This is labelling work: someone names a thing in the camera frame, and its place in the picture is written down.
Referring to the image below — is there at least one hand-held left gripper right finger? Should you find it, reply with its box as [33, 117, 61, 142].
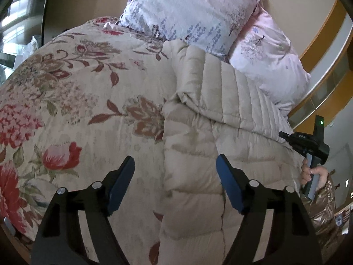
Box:
[216, 154, 323, 265]

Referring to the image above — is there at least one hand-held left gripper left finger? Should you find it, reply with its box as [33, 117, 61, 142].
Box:
[31, 155, 135, 265]

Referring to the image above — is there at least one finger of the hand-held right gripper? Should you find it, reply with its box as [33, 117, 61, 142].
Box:
[278, 131, 294, 144]

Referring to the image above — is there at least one beige puffer jacket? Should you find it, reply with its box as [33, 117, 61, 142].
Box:
[158, 39, 311, 265]

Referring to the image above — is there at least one person's right forearm bronze sleeve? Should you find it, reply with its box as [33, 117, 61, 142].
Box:
[300, 174, 344, 257]

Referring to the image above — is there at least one person's right hand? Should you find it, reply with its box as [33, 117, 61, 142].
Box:
[300, 160, 329, 191]

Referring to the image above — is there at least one wooden headboard with glass panel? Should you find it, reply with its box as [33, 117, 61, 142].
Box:
[287, 0, 353, 133]

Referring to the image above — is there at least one pale pink floral pillow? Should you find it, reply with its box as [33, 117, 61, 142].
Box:
[227, 6, 312, 116]

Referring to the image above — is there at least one floral quilt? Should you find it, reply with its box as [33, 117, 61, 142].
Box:
[0, 16, 177, 265]

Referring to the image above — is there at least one pillow with blue leaf print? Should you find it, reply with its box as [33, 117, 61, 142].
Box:
[119, 0, 269, 57]

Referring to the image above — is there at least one window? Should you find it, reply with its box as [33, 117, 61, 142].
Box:
[0, 0, 46, 71]

